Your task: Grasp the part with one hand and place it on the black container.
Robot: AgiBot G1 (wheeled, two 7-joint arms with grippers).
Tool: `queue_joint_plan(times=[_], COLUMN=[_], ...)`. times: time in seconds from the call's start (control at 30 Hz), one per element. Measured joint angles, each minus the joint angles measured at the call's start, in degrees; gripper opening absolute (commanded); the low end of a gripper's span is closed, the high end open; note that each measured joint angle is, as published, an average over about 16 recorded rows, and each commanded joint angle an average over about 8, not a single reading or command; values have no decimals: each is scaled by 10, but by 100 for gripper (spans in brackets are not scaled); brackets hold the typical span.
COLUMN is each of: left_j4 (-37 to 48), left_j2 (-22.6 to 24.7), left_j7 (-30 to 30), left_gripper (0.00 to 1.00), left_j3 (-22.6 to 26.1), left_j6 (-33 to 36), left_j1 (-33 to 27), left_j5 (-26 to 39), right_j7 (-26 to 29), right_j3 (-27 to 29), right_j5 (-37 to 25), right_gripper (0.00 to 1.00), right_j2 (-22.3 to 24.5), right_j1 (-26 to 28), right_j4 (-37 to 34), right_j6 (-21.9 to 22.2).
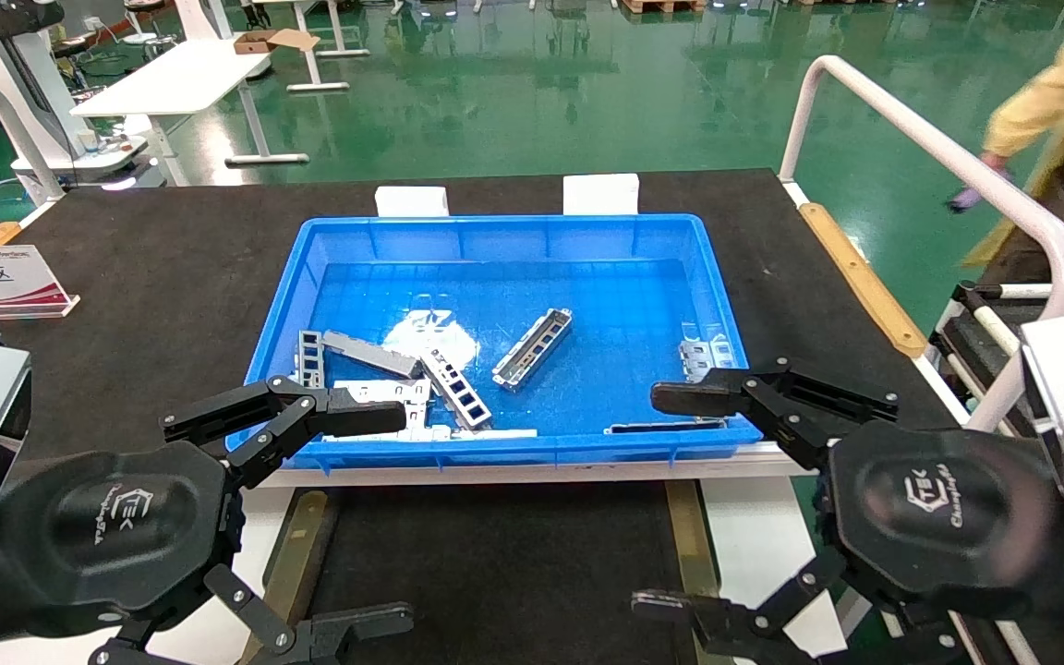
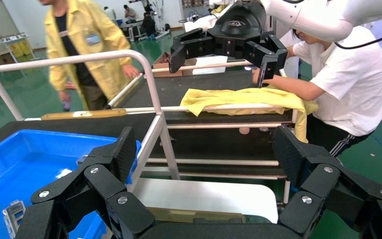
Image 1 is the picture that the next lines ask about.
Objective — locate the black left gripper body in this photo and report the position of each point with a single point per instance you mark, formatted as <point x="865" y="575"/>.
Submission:
<point x="107" y="536"/>

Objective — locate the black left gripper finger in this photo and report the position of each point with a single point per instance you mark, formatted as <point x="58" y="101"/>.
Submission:
<point x="292" y="416"/>
<point x="264" y="628"/>

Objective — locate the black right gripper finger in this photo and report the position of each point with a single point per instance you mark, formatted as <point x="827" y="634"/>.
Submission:
<point x="772" y="637"/>
<point x="791" y="406"/>

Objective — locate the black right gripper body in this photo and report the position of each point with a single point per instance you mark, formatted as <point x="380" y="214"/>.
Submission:
<point x="938" y="517"/>

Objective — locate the long silver metal channel bracket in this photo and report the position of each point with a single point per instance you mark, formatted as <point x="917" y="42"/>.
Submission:
<point x="532" y="349"/>

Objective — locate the long wooden edge strip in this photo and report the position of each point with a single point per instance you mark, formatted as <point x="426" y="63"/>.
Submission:
<point x="860" y="277"/>

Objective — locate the black cart with white tubes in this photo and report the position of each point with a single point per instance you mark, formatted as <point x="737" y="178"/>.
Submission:
<point x="966" y="342"/>

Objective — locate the black table mat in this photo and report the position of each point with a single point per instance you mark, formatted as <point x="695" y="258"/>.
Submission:
<point x="172" y="277"/>

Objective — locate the blue plastic bin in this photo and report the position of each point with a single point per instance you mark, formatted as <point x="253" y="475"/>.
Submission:
<point x="587" y="277"/>

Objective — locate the white foam block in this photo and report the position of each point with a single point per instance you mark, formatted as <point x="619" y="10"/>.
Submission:
<point x="600" y="194"/>
<point x="412" y="201"/>

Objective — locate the white desk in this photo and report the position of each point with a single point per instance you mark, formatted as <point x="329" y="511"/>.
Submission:
<point x="181" y="78"/>

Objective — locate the open cardboard box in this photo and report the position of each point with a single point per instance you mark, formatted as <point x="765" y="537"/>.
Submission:
<point x="259" y="42"/>

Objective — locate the person in tan jacket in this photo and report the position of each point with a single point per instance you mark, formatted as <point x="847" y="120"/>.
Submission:
<point x="1049" y="92"/>

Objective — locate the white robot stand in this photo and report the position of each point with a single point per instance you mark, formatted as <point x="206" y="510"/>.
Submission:
<point x="24" y="83"/>

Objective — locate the silver bracket with square holes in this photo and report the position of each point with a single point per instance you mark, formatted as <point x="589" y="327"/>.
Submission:
<point x="310" y="356"/>

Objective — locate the silver tabbed metal bracket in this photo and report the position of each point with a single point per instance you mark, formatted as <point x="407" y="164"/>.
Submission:
<point x="712" y="356"/>

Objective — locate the plain grey metal bracket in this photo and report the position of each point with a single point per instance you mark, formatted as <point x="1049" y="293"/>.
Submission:
<point x="370" y="354"/>

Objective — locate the brass side rail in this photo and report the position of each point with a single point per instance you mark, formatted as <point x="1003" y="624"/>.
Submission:
<point x="689" y="536"/>
<point x="310" y="536"/>

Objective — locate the white slotted metal bracket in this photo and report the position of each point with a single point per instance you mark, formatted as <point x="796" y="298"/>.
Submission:
<point x="403" y="389"/>
<point x="417" y="417"/>

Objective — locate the dark flat metal bracket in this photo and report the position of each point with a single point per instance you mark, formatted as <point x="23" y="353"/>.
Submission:
<point x="652" y="428"/>

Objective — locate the metal bracket with dark windows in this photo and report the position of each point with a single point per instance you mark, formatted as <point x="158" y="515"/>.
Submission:
<point x="447" y="374"/>

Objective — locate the white tubular guard rail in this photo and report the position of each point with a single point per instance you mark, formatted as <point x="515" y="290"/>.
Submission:
<point x="911" y="129"/>

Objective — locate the white desk frame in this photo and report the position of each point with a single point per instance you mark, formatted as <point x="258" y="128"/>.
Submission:
<point x="320" y="87"/>

